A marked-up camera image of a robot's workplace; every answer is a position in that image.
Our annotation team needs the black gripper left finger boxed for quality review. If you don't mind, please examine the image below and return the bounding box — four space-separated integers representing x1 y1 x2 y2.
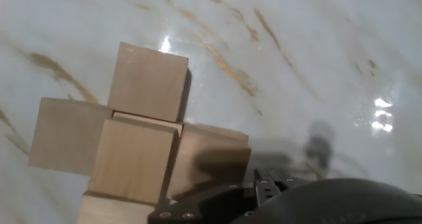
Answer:
147 167 284 224

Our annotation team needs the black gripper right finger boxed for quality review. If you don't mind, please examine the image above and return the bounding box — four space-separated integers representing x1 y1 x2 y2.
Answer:
280 176 311 189

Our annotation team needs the marble pattern table sheet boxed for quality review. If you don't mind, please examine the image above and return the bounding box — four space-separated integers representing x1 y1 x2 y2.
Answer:
0 0 422 224

